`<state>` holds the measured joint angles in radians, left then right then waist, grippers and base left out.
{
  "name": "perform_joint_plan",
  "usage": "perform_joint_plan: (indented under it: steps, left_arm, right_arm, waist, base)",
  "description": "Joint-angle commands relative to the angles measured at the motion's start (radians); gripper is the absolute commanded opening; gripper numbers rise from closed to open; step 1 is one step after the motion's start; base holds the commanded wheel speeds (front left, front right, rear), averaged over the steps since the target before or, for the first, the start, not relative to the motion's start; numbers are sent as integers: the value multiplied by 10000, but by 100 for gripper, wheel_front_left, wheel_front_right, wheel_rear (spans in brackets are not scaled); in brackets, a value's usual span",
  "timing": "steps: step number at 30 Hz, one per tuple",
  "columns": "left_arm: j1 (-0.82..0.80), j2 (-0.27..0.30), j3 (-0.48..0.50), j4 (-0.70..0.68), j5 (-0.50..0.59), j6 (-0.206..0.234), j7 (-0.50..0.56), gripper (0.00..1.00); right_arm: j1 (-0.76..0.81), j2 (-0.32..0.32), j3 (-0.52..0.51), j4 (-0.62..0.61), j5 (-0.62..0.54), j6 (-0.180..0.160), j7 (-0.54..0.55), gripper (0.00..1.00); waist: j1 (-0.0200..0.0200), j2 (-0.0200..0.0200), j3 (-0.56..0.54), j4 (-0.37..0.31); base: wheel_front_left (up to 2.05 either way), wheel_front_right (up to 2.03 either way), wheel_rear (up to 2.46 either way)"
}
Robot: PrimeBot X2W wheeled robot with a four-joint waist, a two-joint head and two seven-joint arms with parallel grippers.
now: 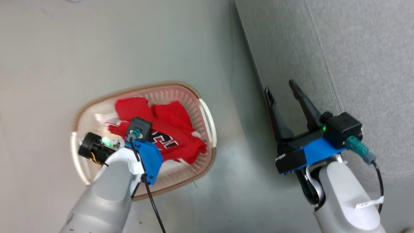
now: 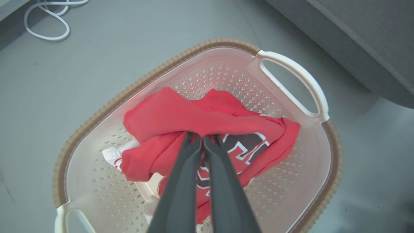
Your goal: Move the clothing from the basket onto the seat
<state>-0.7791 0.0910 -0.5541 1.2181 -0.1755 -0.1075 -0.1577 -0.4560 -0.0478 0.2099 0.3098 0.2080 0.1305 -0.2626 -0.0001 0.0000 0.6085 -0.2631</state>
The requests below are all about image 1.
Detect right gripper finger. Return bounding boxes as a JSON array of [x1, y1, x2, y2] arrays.
[[264, 87, 294, 142], [289, 80, 323, 132]]

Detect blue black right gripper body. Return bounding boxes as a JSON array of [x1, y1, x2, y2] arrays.
[[276, 129, 347, 176]]

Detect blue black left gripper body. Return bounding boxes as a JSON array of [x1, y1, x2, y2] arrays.
[[78, 132, 164, 185]]

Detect red jersey with black number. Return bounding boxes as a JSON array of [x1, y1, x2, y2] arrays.
[[142, 101, 207, 164]]

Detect red garment with white trim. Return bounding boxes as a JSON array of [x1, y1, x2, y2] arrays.
[[108, 97, 156, 137]]

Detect beige perforated plastic laundry basket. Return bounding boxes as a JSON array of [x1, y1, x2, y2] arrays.
[[71, 81, 217, 201]]

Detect grey fabric sofa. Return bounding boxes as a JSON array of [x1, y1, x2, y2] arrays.
[[234, 0, 414, 178]]

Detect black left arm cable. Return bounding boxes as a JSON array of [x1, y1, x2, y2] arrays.
[[128, 129, 167, 233]]

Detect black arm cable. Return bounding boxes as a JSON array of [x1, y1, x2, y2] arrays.
[[128, 129, 167, 233], [345, 135, 385, 215]]

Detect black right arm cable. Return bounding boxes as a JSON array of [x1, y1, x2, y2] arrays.
[[345, 135, 385, 215]]

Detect white cable label tag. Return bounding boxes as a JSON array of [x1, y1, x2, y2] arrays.
[[355, 197, 384, 209]]

